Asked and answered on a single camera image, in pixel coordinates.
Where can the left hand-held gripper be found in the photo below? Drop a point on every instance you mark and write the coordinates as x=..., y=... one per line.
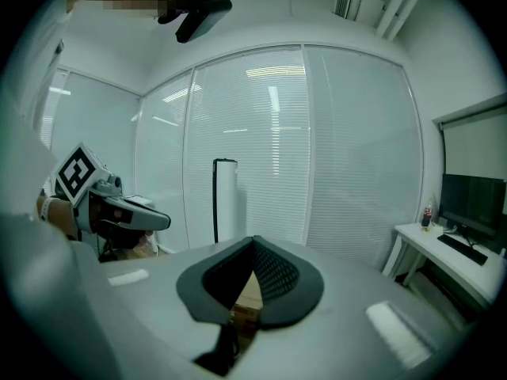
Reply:
x=77, y=172

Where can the white air vent grille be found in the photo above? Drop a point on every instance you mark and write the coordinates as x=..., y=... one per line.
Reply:
x=342, y=4

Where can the white ceiling pipes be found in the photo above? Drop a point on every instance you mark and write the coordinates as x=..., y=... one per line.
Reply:
x=400, y=6

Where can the white ceiling box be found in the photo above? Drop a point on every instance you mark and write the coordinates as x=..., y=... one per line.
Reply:
x=370, y=10

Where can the white rolled standing screen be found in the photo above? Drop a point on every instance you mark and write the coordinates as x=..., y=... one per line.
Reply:
x=226, y=200

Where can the black computer monitor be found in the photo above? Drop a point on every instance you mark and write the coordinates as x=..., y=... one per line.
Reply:
x=471, y=202

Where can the white wristband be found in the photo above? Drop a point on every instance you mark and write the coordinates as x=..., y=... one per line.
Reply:
x=48, y=208

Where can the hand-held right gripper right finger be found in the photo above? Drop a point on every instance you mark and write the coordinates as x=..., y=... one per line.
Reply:
x=336, y=331

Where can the black keyboard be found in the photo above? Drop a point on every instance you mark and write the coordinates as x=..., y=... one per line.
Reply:
x=461, y=248

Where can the white roller blind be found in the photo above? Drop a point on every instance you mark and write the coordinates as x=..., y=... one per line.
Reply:
x=475, y=149

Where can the white desk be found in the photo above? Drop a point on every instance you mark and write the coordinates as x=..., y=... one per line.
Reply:
x=443, y=259

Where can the black head-worn camera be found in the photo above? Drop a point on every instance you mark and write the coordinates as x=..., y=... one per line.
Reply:
x=198, y=14

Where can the person's white shirt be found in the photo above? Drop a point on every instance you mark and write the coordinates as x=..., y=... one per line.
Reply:
x=31, y=283

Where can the person's left forearm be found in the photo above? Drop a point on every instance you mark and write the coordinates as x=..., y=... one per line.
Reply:
x=61, y=214

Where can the dark soda bottle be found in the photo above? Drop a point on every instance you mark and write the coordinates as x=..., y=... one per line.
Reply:
x=427, y=212

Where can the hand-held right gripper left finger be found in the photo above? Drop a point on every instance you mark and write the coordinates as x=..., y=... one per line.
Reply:
x=142, y=311

